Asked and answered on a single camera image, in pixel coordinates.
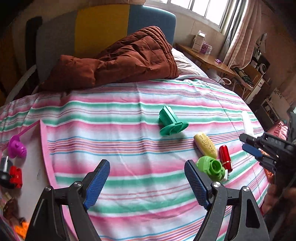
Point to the teal green plastic stamp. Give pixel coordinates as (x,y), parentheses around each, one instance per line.
(170,122)

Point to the pink curtain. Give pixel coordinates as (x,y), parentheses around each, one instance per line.
(241,48)

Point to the striped bed sheet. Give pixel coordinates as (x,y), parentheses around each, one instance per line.
(146,196)

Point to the pink white tray box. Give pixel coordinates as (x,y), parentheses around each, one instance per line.
(37,168)

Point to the black rolled mat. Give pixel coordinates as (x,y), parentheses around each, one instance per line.
(32,26)

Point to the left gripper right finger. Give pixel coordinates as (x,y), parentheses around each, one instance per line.
(246,221)

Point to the person right hand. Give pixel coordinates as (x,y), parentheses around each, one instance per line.
(271,198)

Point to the white small box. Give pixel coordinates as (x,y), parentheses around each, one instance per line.
(198,41)

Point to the red lipstick tube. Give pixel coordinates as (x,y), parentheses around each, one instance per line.
(225,158)

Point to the purple small box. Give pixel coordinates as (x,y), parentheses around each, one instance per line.
(206,48)

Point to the lime green plug adapter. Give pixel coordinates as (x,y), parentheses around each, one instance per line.
(213,168)

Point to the wooden bedside shelf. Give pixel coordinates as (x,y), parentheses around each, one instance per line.
(207,61)

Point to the orange linked cubes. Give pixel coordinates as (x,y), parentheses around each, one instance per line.
(22,229)

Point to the grey yellow blue headboard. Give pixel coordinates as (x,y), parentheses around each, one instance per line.
(85,33)

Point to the brown massage comb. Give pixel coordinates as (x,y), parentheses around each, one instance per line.
(11,208)

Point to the purple plastic funnel toy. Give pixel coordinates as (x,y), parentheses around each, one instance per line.
(16,148)

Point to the yellow patterned oval case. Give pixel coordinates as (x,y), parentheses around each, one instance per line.
(205,145)

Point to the rust brown quilt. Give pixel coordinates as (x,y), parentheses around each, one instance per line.
(144,55)

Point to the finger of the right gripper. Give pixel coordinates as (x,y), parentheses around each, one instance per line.
(250,140)
(256,154)

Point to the red building block piece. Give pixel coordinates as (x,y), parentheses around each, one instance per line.
(16,177)

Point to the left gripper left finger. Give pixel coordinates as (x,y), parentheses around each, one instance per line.
(48,222)

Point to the black thread spool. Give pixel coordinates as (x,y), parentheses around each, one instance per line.
(5,176)

